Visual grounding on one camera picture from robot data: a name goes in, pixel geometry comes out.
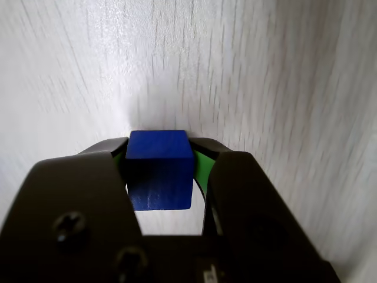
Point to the blue wooden cube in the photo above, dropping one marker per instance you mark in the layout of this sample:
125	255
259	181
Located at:
160	171

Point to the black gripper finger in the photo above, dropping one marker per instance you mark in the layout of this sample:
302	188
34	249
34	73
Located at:
73	200

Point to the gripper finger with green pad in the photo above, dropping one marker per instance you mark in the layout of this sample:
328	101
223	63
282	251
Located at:
250	212

